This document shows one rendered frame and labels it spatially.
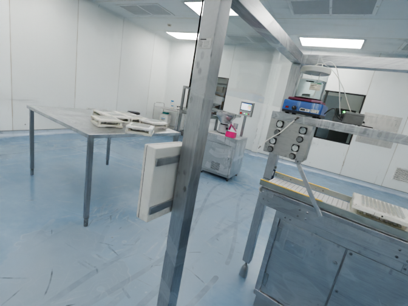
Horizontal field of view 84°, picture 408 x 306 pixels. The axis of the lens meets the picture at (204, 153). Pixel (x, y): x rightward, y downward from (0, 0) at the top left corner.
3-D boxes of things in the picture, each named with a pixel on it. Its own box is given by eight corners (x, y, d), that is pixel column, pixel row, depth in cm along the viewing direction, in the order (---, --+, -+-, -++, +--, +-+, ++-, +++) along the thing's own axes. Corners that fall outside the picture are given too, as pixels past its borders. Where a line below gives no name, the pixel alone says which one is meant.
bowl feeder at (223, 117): (209, 131, 410) (213, 110, 401) (218, 130, 441) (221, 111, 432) (234, 137, 389) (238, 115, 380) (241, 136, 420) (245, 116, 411)
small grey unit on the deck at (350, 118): (335, 121, 114) (339, 109, 113) (336, 122, 120) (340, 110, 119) (363, 127, 108) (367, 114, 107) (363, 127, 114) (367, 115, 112)
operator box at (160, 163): (135, 217, 78) (144, 143, 72) (170, 203, 91) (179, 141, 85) (147, 224, 75) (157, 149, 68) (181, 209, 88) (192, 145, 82)
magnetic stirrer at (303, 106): (279, 112, 124) (283, 95, 122) (289, 113, 141) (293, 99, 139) (318, 118, 113) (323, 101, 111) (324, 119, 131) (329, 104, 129)
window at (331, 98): (289, 132, 597) (302, 87, 569) (289, 132, 598) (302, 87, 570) (349, 144, 537) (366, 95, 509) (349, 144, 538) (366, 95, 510)
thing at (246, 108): (233, 135, 412) (240, 100, 398) (235, 135, 421) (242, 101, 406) (245, 138, 402) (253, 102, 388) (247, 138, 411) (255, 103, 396)
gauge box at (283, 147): (262, 150, 128) (271, 116, 124) (268, 149, 137) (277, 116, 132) (302, 162, 117) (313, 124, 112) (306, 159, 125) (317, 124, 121)
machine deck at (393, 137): (271, 117, 124) (272, 110, 123) (289, 119, 155) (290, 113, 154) (418, 147, 91) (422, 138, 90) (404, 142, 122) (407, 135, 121)
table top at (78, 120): (26, 107, 269) (26, 104, 268) (112, 113, 356) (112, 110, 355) (88, 138, 184) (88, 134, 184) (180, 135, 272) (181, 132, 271)
